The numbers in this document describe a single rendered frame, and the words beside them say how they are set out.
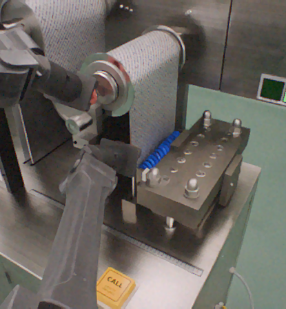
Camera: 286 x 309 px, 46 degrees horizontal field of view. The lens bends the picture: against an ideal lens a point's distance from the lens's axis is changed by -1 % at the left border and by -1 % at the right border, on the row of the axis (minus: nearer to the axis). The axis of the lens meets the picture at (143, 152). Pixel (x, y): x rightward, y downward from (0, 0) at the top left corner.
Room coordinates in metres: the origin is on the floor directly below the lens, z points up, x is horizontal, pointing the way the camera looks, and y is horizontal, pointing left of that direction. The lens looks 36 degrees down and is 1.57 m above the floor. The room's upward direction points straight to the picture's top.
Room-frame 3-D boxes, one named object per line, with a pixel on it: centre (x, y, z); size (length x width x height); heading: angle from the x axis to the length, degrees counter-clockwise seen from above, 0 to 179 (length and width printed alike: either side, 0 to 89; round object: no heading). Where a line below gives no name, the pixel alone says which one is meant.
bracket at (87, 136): (0.68, 0.13, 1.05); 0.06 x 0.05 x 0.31; 149
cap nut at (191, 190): (0.58, -0.11, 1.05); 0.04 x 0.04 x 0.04
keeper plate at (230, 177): (0.71, -0.24, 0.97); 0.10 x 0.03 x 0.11; 149
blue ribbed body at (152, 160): (0.76, -0.05, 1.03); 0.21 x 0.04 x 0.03; 149
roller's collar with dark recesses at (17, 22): (0.80, 0.31, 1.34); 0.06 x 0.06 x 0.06; 59
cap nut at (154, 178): (0.62, -0.03, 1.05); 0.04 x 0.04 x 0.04
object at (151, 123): (0.77, -0.03, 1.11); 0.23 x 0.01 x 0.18; 149
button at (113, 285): (0.41, 0.06, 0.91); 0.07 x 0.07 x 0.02; 59
